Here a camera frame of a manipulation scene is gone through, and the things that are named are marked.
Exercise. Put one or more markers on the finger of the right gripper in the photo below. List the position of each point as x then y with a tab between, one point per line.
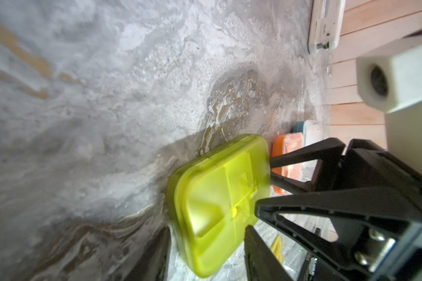
306	165
320	228

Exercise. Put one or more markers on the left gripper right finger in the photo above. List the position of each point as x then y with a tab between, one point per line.
261	264

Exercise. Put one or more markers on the white rectangular device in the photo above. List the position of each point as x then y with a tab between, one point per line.
326	25

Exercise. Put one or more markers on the small yellow pillbox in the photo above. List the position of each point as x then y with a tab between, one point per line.
277	249

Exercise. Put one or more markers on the blue pillbox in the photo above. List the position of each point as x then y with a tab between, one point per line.
312	131

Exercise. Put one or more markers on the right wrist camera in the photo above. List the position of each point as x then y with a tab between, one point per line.
389	79

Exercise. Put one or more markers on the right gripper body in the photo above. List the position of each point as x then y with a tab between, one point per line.
365	165

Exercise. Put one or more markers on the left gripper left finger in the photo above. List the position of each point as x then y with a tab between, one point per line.
153	265

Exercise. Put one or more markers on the green lid white pillbox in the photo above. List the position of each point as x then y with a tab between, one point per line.
211	201

